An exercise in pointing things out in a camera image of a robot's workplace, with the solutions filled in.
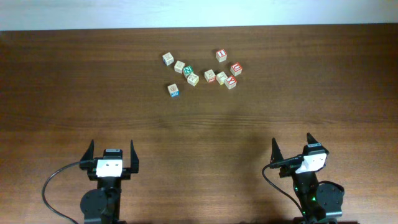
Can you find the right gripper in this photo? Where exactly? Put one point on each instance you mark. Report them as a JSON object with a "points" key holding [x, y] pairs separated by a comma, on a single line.
{"points": [[285, 171]]}

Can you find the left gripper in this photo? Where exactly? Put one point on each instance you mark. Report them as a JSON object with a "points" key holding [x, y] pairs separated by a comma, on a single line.
{"points": [[85, 162]]}

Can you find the red letter Y block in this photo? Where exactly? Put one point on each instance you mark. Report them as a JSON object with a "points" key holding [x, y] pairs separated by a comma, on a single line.
{"points": [[230, 82]]}

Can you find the wooden block red side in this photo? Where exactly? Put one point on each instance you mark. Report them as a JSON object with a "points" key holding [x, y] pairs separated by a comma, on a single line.
{"points": [[209, 76]]}

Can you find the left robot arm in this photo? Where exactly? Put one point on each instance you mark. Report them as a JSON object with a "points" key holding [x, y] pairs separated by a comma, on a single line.
{"points": [[102, 204]]}

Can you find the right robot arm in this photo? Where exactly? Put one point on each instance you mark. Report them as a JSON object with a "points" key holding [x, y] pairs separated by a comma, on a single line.
{"points": [[318, 201]]}

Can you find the wooden block blue side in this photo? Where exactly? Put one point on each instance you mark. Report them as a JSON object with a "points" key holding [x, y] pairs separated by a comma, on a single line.
{"points": [[173, 90]]}

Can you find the red letter U block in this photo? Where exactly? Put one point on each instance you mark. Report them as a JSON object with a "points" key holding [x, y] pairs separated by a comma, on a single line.
{"points": [[236, 69]]}

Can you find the wooden block beside N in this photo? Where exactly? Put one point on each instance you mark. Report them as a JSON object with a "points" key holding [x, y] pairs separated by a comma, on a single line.
{"points": [[193, 79]]}

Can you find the plain wooden picture block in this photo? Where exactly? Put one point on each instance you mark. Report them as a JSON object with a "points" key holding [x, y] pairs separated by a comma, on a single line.
{"points": [[178, 67]]}

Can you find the wooden block letter K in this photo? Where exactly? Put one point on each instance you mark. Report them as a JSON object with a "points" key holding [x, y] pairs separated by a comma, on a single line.
{"points": [[168, 58]]}

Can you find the green letter N block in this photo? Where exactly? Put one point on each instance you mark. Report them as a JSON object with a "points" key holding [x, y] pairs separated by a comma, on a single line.
{"points": [[187, 71]]}

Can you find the red letter I block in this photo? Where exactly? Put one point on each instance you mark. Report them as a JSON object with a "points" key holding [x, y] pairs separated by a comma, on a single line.
{"points": [[221, 55]]}

